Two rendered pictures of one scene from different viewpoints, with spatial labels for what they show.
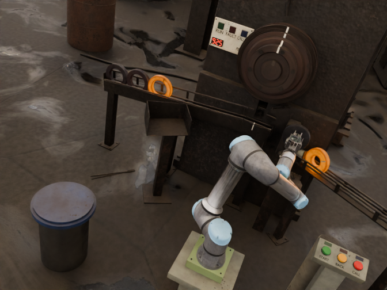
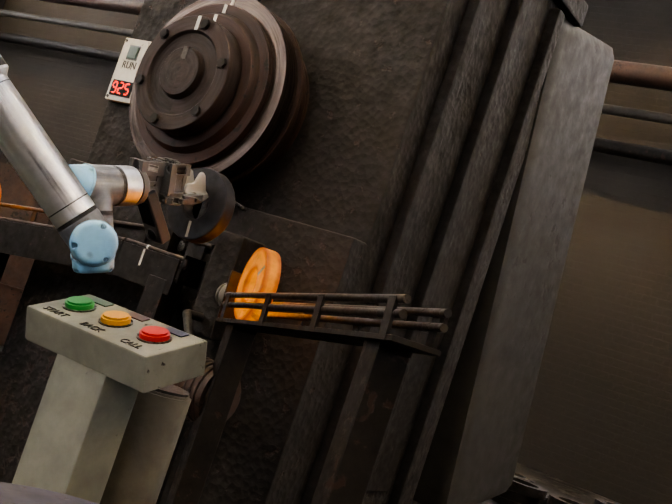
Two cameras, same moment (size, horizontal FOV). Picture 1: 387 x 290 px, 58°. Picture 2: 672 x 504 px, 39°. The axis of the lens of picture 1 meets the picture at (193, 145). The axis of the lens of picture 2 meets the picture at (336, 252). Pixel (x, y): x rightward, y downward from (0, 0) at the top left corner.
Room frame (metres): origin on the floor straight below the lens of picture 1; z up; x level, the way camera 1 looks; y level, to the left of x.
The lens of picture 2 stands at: (0.00, -1.42, 0.71)
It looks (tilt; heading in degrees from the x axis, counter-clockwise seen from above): 3 degrees up; 17
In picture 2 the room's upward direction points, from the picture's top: 19 degrees clockwise
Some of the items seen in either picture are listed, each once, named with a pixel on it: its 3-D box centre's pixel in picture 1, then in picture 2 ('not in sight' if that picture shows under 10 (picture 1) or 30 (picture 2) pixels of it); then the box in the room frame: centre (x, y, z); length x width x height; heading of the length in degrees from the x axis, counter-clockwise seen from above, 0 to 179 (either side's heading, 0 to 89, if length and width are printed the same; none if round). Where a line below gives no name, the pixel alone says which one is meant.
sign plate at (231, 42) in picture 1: (231, 37); (149, 75); (2.27, -0.07, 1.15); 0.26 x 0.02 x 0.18; 73
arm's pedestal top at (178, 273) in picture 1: (207, 265); not in sight; (1.19, -0.22, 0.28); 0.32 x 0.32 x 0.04; 75
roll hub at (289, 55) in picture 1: (272, 69); (186, 75); (1.97, -0.33, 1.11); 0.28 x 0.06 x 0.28; 73
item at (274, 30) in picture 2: (275, 64); (212, 90); (2.07, -0.36, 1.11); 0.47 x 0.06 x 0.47; 73
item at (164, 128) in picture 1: (160, 155); not in sight; (1.92, 0.20, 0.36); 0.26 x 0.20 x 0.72; 108
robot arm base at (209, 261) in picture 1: (212, 251); not in sight; (1.19, -0.22, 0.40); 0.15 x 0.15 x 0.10
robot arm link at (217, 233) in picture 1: (217, 235); not in sight; (1.20, -0.22, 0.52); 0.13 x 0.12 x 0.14; 32
